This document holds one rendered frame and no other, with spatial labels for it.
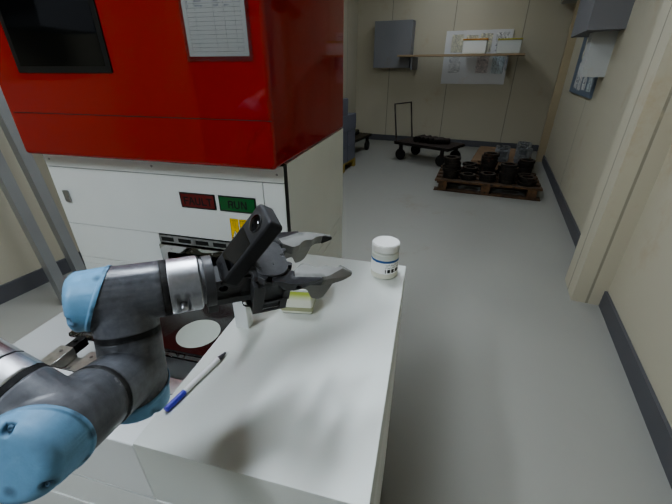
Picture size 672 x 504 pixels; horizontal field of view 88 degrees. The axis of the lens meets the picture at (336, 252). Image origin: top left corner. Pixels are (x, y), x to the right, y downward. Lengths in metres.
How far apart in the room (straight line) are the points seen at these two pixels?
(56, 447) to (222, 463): 0.25
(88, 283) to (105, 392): 0.13
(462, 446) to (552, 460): 0.36
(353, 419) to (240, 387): 0.20
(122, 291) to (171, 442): 0.25
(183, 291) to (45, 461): 0.21
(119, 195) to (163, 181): 0.19
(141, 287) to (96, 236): 1.00
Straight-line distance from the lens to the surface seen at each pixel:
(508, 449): 1.88
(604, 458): 2.05
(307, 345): 0.72
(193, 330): 0.92
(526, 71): 8.05
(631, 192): 2.74
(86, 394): 0.43
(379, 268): 0.90
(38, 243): 2.91
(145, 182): 1.23
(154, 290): 0.48
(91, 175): 1.36
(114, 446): 0.69
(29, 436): 0.39
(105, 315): 0.50
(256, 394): 0.65
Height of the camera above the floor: 1.45
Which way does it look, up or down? 28 degrees down
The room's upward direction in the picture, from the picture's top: straight up
